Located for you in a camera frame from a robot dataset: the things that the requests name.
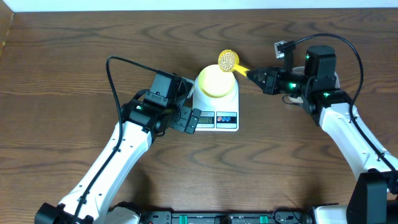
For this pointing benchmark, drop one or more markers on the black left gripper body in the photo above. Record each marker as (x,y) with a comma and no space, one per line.
(185,113)

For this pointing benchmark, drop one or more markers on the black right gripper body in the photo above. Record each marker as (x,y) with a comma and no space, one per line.
(273,84)

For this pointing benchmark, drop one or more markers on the yellow measuring scoop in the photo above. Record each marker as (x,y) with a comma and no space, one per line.
(237,67)

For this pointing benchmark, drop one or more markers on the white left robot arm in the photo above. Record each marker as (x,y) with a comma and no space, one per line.
(141,121)

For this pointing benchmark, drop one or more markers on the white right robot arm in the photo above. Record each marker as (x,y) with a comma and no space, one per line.
(374,168)

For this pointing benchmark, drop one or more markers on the white digital kitchen scale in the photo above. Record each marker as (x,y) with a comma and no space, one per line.
(217,114)

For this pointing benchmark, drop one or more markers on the soybeans in scoop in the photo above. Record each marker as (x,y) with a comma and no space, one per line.
(226,61)

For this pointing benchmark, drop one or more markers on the yellow bowl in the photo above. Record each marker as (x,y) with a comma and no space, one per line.
(215,83)

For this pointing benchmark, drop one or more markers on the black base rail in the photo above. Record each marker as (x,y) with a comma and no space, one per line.
(236,217)

